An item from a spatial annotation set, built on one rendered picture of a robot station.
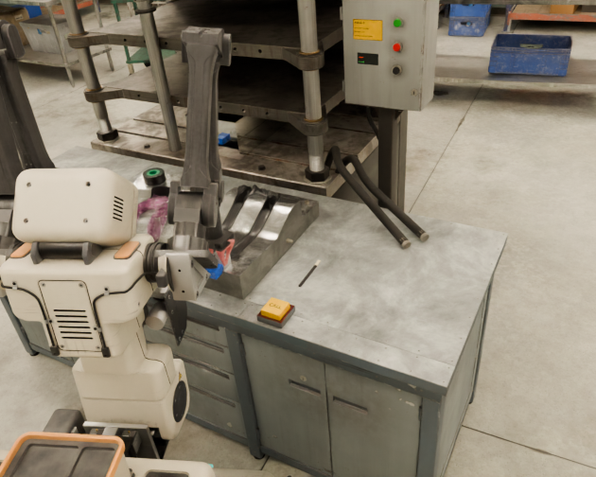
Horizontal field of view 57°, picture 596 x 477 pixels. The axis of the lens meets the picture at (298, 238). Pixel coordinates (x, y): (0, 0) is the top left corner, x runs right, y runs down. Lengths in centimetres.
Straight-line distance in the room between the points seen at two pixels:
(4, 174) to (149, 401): 62
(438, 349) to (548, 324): 140
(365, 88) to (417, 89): 20
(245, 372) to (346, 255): 51
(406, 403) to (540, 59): 383
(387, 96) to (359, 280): 75
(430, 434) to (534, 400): 92
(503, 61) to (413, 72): 304
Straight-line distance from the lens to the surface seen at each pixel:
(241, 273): 160
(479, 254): 182
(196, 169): 122
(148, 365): 138
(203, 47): 125
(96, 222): 113
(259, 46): 222
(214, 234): 155
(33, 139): 147
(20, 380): 289
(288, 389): 182
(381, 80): 210
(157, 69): 252
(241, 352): 181
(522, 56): 503
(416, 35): 201
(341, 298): 162
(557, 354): 271
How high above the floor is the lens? 186
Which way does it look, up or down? 34 degrees down
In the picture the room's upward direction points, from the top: 5 degrees counter-clockwise
